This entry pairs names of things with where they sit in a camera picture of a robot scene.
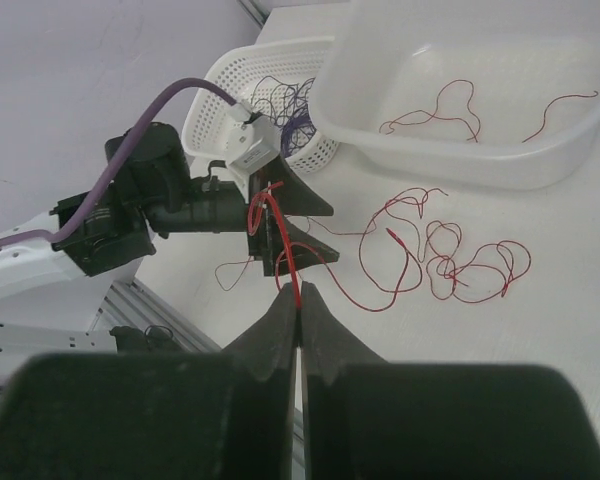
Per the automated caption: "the purple wire bundle in basket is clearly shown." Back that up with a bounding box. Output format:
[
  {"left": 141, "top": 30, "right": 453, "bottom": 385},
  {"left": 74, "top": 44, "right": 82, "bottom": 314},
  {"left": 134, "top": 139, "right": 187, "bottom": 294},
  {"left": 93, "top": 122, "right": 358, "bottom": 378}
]
[{"left": 252, "top": 74, "right": 317, "bottom": 159}]

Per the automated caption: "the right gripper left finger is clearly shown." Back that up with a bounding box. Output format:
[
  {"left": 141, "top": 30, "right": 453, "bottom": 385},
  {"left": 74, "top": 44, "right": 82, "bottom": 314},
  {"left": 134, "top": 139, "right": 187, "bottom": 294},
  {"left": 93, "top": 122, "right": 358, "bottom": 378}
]
[{"left": 0, "top": 286, "right": 297, "bottom": 479}]

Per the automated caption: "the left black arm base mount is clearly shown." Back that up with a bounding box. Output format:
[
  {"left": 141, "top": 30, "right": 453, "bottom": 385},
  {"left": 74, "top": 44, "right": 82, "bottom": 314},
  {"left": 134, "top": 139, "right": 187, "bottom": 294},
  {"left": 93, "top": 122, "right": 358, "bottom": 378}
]
[{"left": 109, "top": 325, "right": 182, "bottom": 353}]

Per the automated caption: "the white perforated basket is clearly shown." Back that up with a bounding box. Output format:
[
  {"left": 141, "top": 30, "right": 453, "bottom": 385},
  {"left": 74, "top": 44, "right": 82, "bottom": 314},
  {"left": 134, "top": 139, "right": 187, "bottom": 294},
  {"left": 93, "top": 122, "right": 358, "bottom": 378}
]
[{"left": 181, "top": 36, "right": 338, "bottom": 174}]

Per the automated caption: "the long red wire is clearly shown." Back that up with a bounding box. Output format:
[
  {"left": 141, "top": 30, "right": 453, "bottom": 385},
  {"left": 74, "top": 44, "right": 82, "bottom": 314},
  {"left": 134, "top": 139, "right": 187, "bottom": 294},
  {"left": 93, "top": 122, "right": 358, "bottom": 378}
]
[{"left": 214, "top": 182, "right": 426, "bottom": 312}]

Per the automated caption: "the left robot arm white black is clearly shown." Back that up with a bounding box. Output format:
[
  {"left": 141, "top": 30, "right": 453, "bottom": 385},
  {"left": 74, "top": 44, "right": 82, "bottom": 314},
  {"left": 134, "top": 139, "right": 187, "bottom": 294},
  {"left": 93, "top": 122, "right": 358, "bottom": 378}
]
[{"left": 0, "top": 118, "right": 339, "bottom": 300}]

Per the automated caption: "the left aluminium frame post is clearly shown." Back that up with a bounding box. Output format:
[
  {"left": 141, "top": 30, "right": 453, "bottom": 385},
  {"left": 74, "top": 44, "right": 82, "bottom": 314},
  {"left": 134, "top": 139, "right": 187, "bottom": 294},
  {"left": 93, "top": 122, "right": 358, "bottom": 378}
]
[{"left": 237, "top": 0, "right": 270, "bottom": 27}]

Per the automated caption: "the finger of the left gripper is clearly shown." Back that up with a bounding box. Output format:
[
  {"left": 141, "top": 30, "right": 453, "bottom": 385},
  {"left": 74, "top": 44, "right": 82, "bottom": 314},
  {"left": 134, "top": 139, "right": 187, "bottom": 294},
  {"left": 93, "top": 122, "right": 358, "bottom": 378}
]
[
  {"left": 269, "top": 156, "right": 334, "bottom": 217},
  {"left": 274, "top": 220, "right": 340, "bottom": 273}
]

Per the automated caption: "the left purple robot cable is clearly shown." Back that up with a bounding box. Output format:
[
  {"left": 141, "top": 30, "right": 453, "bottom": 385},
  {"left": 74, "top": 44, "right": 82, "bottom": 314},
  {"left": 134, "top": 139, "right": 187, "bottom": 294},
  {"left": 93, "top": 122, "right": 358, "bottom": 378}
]
[{"left": 0, "top": 77, "right": 241, "bottom": 251}]

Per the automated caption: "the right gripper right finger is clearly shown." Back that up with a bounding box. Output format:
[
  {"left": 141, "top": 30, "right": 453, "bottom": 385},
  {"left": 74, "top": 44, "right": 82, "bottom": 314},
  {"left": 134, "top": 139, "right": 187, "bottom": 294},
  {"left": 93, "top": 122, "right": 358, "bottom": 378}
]
[{"left": 299, "top": 283, "right": 600, "bottom": 479}]

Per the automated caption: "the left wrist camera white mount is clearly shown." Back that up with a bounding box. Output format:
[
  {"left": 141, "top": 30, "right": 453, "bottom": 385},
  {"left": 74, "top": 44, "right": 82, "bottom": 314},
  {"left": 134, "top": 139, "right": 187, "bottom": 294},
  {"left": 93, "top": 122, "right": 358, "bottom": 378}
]
[{"left": 225, "top": 101, "right": 281, "bottom": 191}]

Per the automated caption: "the white plastic tub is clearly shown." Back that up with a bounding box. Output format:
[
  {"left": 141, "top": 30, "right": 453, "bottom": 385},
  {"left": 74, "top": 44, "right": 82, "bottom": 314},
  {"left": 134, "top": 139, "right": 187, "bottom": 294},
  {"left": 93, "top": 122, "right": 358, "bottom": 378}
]
[{"left": 310, "top": 1, "right": 600, "bottom": 190}]

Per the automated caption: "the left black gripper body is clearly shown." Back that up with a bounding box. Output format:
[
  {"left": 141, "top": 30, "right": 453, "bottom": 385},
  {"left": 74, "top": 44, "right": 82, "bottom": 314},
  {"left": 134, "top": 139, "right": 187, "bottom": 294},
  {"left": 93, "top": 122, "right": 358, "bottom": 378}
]
[{"left": 147, "top": 176, "right": 275, "bottom": 275}]

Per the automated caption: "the short red wire in tub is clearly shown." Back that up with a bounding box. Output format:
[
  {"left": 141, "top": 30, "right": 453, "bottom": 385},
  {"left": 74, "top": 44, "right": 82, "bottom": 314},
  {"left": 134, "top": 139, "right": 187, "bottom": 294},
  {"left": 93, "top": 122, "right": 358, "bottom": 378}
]
[{"left": 521, "top": 89, "right": 600, "bottom": 144}]

